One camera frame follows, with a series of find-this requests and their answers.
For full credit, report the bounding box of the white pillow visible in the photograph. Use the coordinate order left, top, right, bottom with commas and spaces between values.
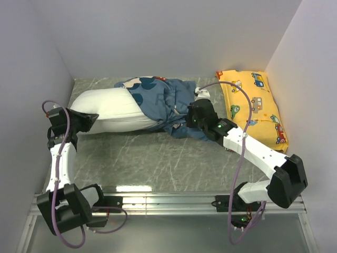
70, 87, 168, 134

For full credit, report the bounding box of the blue cartoon mouse pillowcase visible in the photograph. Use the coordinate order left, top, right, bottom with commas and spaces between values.
114, 76, 215, 144

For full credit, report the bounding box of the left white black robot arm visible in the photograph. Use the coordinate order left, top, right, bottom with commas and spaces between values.
37, 108, 106, 235

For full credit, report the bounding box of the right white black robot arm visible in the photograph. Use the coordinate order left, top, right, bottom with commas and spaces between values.
187, 99, 308, 211

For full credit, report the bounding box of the yellow car print pillow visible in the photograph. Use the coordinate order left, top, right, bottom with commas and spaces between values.
215, 70, 289, 153

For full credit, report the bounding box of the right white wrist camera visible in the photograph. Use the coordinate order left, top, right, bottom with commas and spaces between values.
194, 87, 211, 101

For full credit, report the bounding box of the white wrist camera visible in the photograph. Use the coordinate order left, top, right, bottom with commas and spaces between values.
194, 87, 211, 101
46, 105, 63, 118

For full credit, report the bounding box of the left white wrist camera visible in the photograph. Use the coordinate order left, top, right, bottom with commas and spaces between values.
46, 105, 63, 118

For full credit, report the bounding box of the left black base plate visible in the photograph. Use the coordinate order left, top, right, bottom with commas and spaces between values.
92, 196, 123, 213

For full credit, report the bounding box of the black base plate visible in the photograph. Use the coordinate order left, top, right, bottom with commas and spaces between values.
92, 196, 123, 213
211, 195, 262, 212

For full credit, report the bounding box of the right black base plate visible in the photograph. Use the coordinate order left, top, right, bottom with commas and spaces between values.
211, 195, 262, 212

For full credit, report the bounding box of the aluminium mounting rail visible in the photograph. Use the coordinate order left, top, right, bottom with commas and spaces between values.
28, 192, 307, 216

